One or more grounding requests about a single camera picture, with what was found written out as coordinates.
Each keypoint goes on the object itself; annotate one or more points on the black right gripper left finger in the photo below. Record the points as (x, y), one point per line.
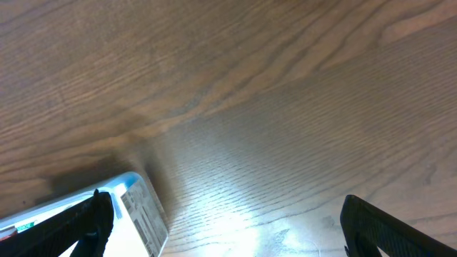
(87, 226)

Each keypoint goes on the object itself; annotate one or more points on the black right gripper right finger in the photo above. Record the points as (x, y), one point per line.
(369, 231)

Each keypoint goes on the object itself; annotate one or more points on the white Panadol box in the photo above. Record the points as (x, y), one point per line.
(139, 229)

